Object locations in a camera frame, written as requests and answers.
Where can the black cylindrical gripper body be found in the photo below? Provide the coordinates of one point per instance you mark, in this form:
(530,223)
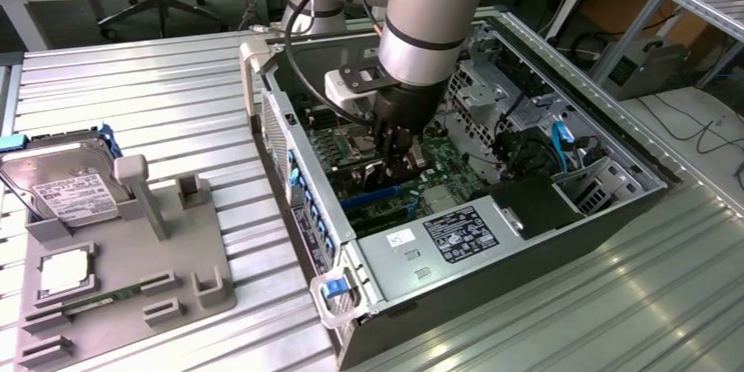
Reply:
(413,106)

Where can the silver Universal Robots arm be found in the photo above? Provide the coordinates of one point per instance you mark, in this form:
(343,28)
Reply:
(430,6)

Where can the CPU socket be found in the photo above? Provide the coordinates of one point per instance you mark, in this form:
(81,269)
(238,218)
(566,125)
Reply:
(359,143)

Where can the green motherboard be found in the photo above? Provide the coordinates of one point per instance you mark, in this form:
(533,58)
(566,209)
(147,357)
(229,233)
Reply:
(447,158)

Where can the silver chipset heatsink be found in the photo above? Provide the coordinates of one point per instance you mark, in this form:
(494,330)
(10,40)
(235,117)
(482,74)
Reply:
(441,198)

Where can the blue expansion slot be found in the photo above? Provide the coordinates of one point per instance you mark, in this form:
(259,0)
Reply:
(373,198)

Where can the metal disk bay cage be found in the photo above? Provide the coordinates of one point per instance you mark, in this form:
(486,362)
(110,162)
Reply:
(483,95)

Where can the grey power supply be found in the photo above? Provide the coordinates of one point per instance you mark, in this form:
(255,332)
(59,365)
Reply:
(407,259)

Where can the black plastic cover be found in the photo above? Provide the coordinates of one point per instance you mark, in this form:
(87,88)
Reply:
(523,206)

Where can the blue case release latch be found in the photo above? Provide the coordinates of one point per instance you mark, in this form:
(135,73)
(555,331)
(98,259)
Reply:
(334,288)

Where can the perforated metal disk bay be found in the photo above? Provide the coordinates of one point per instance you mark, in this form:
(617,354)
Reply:
(599,189)

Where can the open black PC case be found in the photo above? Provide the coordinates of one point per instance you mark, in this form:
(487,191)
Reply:
(582,259)

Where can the grey box device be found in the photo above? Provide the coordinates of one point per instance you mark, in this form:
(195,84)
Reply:
(651,67)

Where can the grey parts rack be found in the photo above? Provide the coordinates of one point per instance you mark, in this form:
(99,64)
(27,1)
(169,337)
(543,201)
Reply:
(175,267)

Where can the black office chair base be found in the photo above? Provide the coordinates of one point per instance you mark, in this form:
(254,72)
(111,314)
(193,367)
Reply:
(161,10)

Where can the hard disk with blue caddy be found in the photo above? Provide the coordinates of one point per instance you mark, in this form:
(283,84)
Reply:
(65,189)

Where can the green RAM stick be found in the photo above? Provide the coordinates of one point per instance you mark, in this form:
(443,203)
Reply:
(105,298)

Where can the silver CPU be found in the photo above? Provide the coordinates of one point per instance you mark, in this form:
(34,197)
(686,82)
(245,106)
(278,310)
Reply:
(66,272)

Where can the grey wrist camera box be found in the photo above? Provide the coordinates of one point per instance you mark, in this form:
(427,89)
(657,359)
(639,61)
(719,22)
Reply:
(346,93)

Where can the aluminium profile frame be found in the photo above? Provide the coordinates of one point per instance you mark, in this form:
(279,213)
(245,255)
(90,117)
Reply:
(703,2)

